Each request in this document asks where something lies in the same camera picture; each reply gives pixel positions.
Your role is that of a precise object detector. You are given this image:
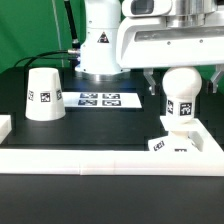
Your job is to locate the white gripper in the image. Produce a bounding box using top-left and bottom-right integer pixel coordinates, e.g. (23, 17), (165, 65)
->
(116, 13), (224, 95)

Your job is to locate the white lamp bulb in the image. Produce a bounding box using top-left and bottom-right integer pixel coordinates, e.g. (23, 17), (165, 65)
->
(161, 66), (203, 138)

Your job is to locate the white lamp base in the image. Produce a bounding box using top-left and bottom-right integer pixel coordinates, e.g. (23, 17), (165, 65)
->
(148, 116), (200, 153)

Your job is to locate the white lamp shade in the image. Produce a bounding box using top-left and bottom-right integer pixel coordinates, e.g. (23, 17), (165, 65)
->
(25, 67), (65, 121)

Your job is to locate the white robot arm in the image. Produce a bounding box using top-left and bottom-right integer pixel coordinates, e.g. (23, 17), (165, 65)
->
(76, 0), (224, 93)

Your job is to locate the white U-shaped fence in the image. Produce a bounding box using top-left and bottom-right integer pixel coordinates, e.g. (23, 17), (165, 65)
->
(0, 123), (224, 176)

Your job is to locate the white marker sheet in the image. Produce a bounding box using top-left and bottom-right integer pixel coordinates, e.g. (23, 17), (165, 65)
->
(62, 92), (141, 108)

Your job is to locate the black cable bundle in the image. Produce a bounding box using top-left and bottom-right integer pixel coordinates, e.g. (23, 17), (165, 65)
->
(13, 49), (82, 68)

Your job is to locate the black robot cable post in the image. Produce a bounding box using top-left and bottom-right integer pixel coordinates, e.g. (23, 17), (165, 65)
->
(64, 0), (80, 48)

